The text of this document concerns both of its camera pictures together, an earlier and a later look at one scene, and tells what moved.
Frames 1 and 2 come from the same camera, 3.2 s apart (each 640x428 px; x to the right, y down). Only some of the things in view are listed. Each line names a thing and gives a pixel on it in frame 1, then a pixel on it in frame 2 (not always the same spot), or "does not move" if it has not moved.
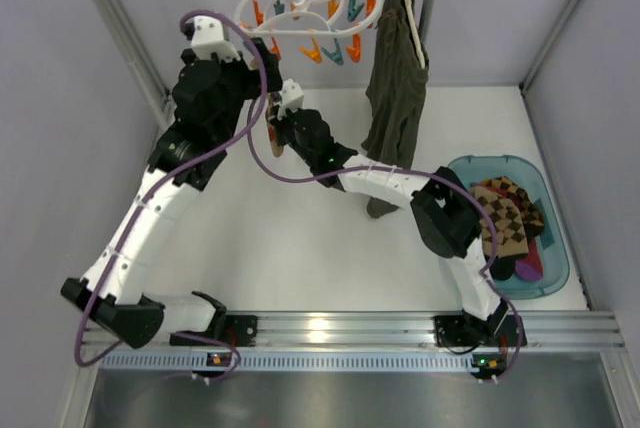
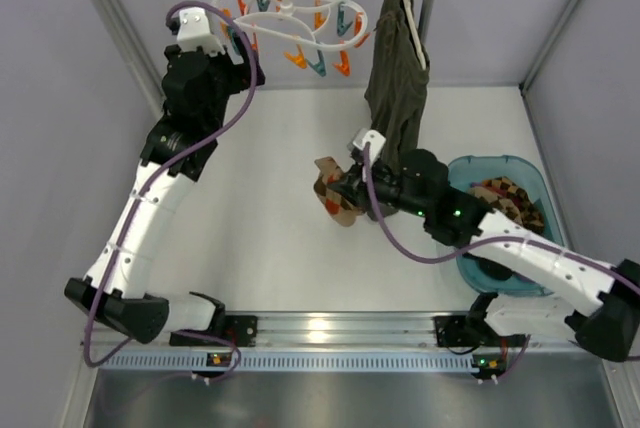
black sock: x=502 y=268 does not move
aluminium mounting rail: x=581 y=329 does not move
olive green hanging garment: x=396 y=83 does not move
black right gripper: x=280 y=127 -> x=350 y=187
